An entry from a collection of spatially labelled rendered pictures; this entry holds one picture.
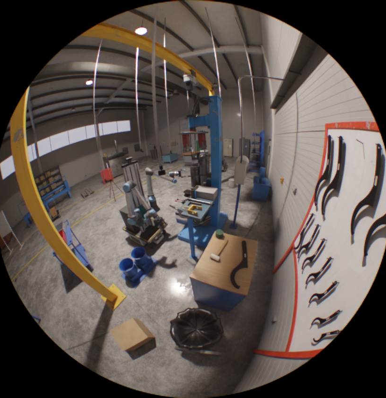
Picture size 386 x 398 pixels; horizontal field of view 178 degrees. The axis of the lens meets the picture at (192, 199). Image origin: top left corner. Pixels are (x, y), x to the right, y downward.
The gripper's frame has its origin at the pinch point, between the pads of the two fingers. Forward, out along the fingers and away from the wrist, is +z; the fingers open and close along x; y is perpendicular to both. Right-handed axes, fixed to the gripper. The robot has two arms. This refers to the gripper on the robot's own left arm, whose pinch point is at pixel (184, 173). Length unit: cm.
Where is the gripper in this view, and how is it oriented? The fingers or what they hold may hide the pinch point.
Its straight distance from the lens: 264.4
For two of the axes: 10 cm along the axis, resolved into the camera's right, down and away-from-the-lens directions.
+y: 0.9, -4.8, 8.7
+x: 0.6, 8.8, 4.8
